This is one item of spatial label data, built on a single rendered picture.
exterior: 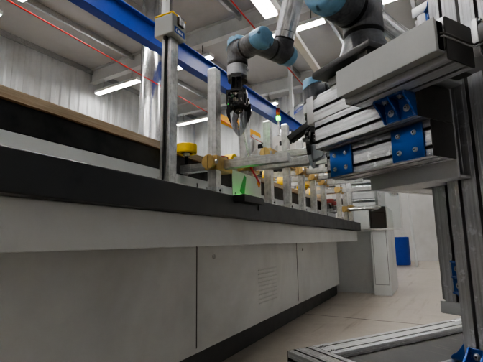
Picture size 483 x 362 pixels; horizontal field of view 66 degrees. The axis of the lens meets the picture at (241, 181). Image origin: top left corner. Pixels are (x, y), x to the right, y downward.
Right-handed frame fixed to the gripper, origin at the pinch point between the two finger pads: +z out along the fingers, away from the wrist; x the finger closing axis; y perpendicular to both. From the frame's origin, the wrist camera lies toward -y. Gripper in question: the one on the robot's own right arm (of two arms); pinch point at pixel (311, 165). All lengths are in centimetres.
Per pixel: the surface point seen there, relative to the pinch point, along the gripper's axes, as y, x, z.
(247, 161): -15.0, -26.5, 1.4
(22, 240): -27, -97, 28
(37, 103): -46, -84, -6
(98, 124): -46, -64, -7
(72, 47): -652, 391, -426
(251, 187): -24.5, -4.0, 7.2
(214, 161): -24.5, -32.8, 1.7
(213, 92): -25.9, -30.8, -24.7
